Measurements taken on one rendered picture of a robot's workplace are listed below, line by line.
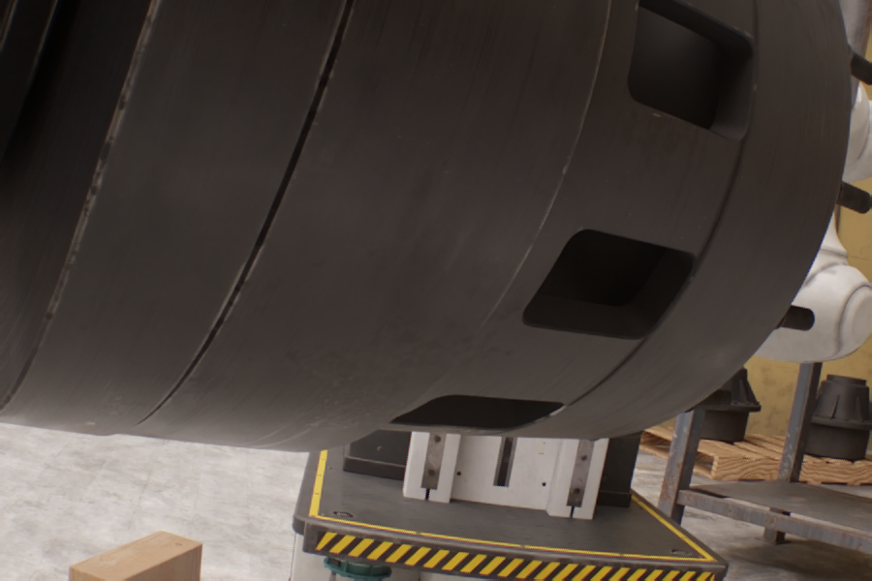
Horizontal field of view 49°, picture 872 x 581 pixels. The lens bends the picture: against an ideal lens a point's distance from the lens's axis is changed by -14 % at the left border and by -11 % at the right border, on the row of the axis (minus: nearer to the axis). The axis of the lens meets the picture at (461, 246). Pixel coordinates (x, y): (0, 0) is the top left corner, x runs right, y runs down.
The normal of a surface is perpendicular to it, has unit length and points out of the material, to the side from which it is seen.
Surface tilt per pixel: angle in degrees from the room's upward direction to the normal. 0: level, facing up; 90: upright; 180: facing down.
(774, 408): 90
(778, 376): 90
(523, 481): 90
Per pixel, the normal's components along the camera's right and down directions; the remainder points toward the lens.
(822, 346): -0.38, 0.65
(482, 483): 0.09, -0.02
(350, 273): 0.41, 0.60
